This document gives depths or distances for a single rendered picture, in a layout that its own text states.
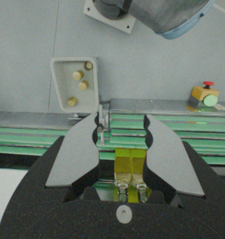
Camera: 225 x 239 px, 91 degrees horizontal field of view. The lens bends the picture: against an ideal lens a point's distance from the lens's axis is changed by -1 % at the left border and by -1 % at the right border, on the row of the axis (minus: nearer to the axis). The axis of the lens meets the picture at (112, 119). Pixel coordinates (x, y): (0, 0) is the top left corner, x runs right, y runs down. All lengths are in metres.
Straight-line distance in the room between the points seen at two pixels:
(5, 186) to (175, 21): 0.78
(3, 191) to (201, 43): 0.98
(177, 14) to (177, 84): 0.35
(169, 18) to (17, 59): 0.61
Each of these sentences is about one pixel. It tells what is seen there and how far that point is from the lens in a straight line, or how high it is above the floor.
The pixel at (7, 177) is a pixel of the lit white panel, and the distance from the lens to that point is 0.73.
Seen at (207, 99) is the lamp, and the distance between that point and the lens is 0.59.
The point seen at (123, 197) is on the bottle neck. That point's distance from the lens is 0.38.
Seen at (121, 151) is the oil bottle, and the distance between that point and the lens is 0.46.
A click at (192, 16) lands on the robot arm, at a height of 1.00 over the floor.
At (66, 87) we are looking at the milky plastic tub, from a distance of 0.58.
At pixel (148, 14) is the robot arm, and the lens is 0.32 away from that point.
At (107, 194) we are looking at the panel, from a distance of 0.54.
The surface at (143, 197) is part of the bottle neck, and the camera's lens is 0.39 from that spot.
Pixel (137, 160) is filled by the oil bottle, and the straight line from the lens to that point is 0.44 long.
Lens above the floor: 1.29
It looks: 58 degrees down
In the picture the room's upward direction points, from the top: 174 degrees counter-clockwise
